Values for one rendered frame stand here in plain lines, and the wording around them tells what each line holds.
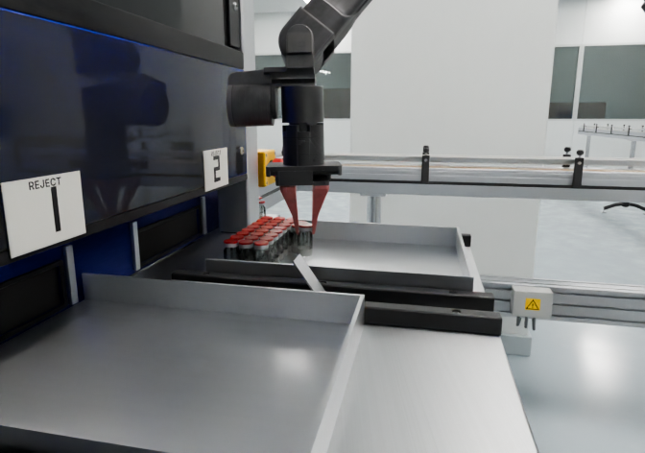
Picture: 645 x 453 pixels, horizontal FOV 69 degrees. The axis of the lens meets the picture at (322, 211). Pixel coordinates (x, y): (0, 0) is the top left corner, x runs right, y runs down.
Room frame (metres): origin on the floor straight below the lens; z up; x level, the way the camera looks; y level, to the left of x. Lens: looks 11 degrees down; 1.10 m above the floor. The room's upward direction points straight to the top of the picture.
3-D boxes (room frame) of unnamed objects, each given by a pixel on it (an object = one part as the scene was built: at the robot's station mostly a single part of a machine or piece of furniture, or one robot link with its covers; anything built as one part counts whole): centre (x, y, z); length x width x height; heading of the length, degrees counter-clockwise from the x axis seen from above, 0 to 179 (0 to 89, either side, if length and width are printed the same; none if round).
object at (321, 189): (0.65, 0.03, 0.98); 0.07 x 0.07 x 0.09; 3
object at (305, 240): (0.65, 0.03, 0.92); 0.02 x 0.02 x 0.04
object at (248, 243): (0.72, 0.09, 0.90); 0.18 x 0.02 x 0.05; 168
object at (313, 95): (0.65, 0.03, 1.11); 0.07 x 0.06 x 0.07; 89
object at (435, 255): (0.69, -0.04, 0.90); 0.34 x 0.26 x 0.04; 78
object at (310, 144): (0.65, 0.03, 1.05); 0.10 x 0.07 x 0.07; 93
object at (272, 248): (0.71, 0.07, 0.90); 0.18 x 0.02 x 0.05; 168
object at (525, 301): (1.46, -0.69, 0.50); 0.12 x 0.05 x 0.09; 78
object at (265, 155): (0.98, 0.14, 0.99); 0.08 x 0.07 x 0.07; 78
